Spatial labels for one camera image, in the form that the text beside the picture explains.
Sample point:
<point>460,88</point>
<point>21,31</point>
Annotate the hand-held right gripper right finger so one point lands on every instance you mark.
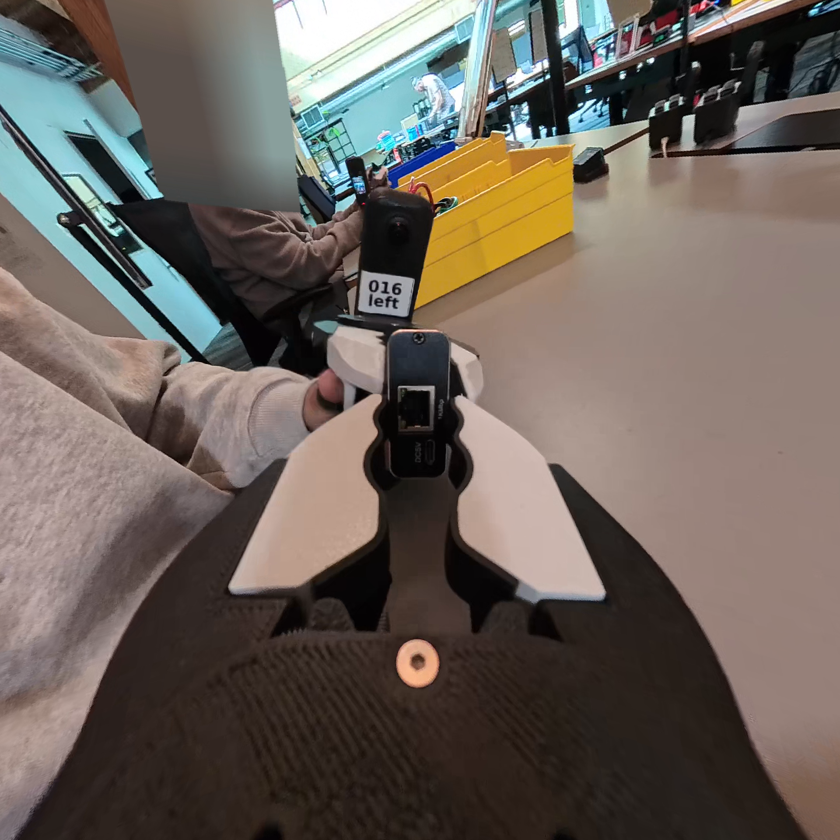
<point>518,505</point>

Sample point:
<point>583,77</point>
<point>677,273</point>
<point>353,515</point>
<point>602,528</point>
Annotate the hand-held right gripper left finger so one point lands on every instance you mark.
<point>315,499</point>

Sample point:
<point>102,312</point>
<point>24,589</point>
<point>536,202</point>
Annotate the black network adapter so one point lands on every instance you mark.
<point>420,367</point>

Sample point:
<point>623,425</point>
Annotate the person's left forearm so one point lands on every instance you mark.
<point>164,407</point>

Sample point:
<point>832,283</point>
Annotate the grey desk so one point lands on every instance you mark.
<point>689,394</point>

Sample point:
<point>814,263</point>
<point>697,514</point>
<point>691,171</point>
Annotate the small black desk device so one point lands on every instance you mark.
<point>589,164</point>

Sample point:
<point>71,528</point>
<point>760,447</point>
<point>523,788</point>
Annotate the black desk mat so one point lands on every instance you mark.
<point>774,131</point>

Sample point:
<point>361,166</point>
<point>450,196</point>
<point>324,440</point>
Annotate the person's left hand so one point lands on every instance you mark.
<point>323,403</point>

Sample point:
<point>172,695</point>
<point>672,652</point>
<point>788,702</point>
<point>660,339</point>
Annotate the blue storage bin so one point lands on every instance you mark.
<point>420,161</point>

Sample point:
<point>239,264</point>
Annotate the yellow storage bin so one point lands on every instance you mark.
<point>472,154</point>
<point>518,203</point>

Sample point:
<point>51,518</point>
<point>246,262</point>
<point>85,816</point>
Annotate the black office chair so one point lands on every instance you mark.
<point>170,262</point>

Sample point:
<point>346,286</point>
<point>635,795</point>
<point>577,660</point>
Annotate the person's grey sweatshirt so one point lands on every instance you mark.
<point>79,590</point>

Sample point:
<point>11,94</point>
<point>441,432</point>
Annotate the black support pole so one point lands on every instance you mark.
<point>554,65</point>

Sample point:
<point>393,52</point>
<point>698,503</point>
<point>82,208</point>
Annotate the black charger dock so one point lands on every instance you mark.
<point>716,115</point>
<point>666,121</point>

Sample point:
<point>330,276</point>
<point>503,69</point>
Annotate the black door pull bar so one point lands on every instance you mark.
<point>85,210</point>

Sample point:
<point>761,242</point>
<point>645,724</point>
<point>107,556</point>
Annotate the long wooden workbench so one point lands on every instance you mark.
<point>709,39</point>

